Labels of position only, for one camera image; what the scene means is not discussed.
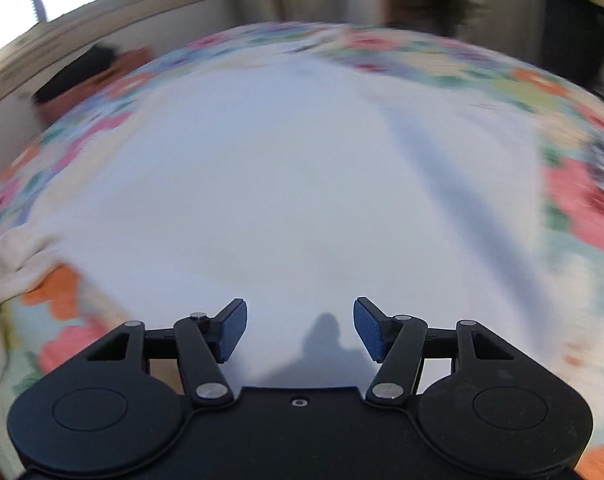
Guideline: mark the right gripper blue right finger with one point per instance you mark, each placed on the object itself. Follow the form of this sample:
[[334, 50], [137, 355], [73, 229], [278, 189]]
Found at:
[[396, 344]]

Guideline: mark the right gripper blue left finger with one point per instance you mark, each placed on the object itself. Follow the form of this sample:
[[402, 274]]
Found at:
[[203, 344]]

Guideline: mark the white sweatshirt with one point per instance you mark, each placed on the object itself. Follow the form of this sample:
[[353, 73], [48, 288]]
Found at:
[[298, 185]]

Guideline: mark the black cloth on bag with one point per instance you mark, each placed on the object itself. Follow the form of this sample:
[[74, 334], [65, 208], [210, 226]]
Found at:
[[94, 61]]

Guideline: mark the brown leather bag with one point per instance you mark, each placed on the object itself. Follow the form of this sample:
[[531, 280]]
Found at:
[[125, 63]]

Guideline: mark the floral quilt bedspread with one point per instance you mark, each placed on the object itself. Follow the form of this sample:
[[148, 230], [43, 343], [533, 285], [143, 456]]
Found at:
[[571, 123]]

